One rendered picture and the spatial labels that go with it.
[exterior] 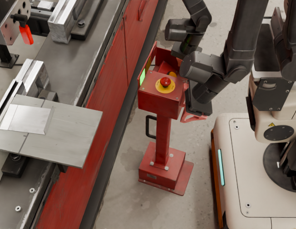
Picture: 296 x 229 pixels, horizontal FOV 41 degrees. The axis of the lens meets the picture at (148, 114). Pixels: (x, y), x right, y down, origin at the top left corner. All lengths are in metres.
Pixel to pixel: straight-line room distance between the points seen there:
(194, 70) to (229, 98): 1.51
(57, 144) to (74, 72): 0.38
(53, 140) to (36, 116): 0.09
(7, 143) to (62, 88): 0.32
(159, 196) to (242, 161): 0.47
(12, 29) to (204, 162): 1.40
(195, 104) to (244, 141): 0.95
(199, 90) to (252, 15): 0.27
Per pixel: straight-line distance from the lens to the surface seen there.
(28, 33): 1.08
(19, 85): 1.23
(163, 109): 1.48
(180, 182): 2.11
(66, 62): 1.43
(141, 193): 2.09
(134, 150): 2.20
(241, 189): 1.84
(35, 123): 1.14
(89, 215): 2.01
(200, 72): 0.96
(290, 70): 0.96
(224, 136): 1.96
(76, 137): 1.09
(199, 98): 1.03
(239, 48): 0.90
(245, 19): 0.86
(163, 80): 1.43
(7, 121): 1.16
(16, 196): 1.19
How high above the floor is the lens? 1.92
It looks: 55 degrees down
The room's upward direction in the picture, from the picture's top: straight up
